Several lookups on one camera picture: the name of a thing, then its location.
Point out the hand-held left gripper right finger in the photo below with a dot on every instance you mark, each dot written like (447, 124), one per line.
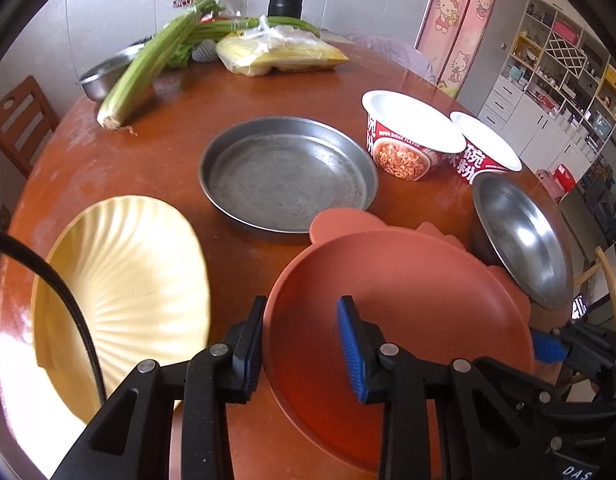
(350, 350)

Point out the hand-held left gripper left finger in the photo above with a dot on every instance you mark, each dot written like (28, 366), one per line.
(250, 360)

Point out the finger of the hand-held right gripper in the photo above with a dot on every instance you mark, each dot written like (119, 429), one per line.
(548, 347)

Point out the orange plate with ears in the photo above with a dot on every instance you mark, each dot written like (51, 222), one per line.
(413, 300)

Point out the large steel bowl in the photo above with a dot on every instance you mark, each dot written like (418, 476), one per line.
(523, 240)

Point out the yellow scalloped plate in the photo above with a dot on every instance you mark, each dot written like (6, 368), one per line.
(127, 285)

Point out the round metal pan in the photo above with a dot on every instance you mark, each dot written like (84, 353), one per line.
(288, 180)

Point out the red printed noodle bowl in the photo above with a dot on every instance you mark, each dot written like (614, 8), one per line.
(413, 120)
(488, 140)

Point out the light curved wooden chair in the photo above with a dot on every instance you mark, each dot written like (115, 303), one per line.
(615, 280)

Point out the pink stool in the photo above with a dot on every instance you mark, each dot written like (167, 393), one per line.
(550, 185)

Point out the red stool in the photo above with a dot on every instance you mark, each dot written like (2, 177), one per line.
(565, 177)

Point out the white shelf cabinet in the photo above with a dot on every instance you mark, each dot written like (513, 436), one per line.
(538, 110)

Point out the purple cloth covered chair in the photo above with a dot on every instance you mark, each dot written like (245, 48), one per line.
(408, 55)

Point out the yellow noodle packet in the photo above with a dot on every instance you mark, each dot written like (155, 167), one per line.
(283, 55)

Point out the celery bunch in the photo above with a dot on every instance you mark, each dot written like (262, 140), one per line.
(288, 22)
(137, 72)

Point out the small steel bowl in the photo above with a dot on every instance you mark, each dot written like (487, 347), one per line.
(100, 82)

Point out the brown wooden chair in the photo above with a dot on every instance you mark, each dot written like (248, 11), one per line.
(17, 120)

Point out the red snack packet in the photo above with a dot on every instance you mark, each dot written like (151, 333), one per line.
(212, 18)

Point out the pink cartoon wardrobe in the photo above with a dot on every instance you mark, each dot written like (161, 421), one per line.
(463, 10)

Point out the wall socket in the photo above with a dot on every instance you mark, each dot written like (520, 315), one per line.
(3, 217)

